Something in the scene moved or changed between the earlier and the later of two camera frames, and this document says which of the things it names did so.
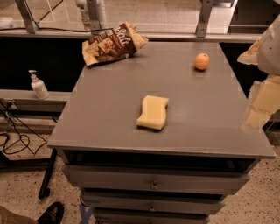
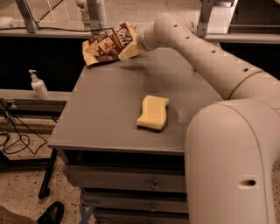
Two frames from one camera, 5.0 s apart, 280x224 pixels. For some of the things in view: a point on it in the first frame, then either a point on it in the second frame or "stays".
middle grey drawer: x=116 y=202 stays
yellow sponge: x=153 y=113 stays
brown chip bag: x=120 y=43 stays
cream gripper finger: x=251 y=55 -> x=131 y=50
